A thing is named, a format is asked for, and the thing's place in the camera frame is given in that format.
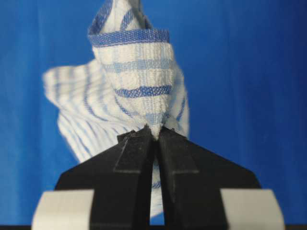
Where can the blue table cloth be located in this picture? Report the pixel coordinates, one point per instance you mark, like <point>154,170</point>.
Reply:
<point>245,68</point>

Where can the white blue striped towel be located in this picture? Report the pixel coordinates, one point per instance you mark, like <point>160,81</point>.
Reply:
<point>133,81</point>

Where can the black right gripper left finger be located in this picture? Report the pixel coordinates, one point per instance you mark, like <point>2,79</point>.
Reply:
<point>110,191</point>

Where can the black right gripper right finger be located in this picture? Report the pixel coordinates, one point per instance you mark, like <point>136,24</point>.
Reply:
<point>204,191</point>

